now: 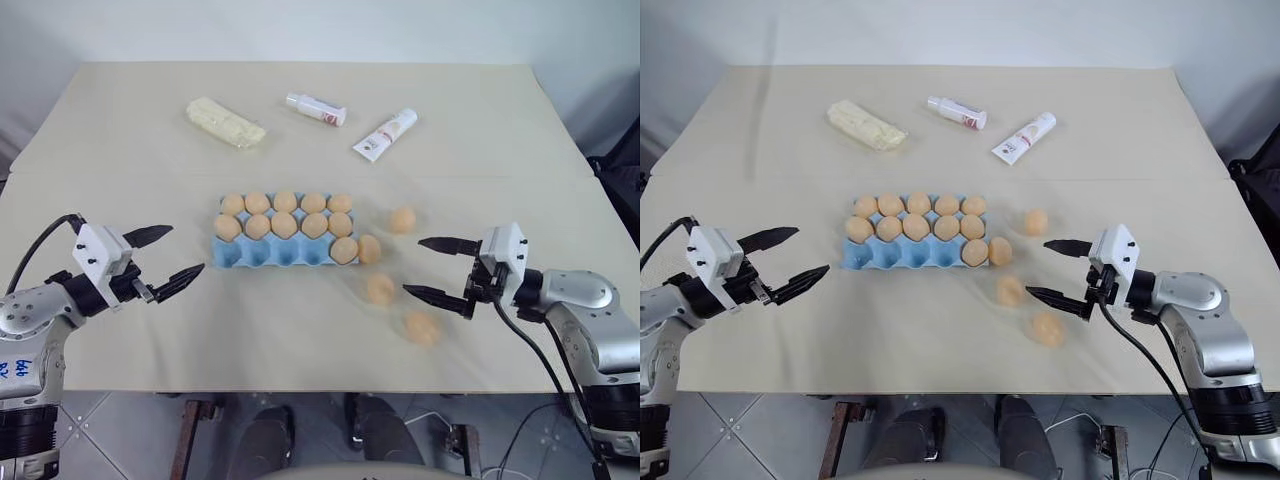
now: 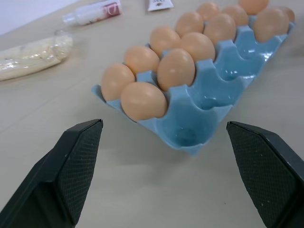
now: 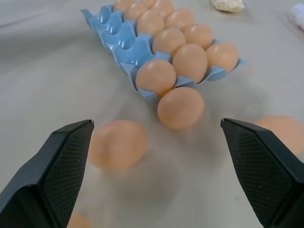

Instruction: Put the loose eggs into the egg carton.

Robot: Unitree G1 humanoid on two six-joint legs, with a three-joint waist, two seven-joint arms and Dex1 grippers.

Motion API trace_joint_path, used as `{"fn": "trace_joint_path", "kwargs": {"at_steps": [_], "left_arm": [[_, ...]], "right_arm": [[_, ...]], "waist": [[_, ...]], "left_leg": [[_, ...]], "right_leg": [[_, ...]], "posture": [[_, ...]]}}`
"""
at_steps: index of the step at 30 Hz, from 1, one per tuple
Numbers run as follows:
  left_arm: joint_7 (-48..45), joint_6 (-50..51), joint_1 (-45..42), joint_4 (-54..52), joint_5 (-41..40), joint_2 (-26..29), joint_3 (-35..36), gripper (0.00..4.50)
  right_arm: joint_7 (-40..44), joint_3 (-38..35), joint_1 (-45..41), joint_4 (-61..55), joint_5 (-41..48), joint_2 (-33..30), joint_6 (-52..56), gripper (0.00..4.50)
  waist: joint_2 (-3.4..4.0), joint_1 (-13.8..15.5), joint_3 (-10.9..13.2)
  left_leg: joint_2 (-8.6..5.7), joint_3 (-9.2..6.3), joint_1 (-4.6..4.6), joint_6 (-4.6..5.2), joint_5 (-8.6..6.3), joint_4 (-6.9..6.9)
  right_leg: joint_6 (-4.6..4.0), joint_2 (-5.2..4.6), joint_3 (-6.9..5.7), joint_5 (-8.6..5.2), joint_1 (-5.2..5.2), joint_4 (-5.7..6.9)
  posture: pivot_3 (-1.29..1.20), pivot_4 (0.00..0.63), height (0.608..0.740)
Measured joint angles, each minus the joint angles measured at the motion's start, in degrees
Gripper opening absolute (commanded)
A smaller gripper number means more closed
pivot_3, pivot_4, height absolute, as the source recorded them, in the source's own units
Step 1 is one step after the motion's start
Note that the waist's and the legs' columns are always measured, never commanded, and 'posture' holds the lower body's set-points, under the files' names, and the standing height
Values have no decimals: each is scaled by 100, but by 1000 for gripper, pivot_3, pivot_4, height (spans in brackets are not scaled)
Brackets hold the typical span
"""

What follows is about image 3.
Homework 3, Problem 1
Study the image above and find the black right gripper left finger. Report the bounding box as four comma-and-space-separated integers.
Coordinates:
0, 119, 95, 228

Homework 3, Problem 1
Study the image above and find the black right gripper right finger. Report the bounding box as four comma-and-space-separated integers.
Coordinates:
220, 118, 304, 228

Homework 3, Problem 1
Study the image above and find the blue plastic egg tray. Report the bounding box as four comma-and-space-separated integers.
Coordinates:
80, 4, 245, 100

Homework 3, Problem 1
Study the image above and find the white cloth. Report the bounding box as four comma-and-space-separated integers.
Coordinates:
290, 2, 304, 29

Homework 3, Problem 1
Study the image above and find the clear bag of white stuff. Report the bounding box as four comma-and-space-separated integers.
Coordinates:
209, 0, 245, 11

